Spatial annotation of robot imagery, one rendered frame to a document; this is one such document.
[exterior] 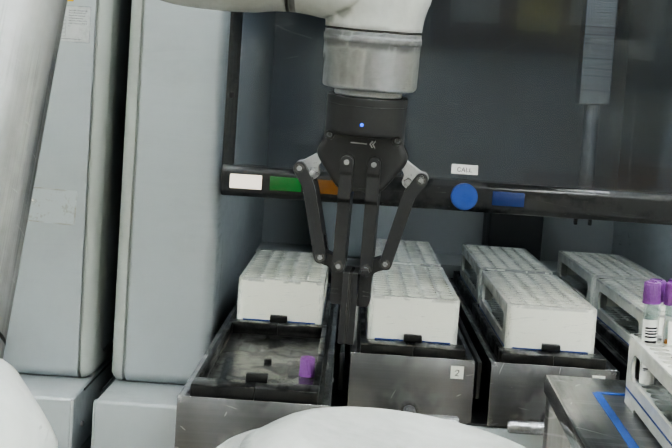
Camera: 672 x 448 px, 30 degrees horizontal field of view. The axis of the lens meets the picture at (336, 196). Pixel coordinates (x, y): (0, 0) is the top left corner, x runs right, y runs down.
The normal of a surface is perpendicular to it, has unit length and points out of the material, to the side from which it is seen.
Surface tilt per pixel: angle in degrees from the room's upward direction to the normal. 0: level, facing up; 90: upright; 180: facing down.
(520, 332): 90
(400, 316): 90
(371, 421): 9
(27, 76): 83
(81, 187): 90
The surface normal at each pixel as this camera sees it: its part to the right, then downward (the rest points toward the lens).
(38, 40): 0.95, -0.04
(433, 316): -0.02, 0.07
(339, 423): 0.23, -0.97
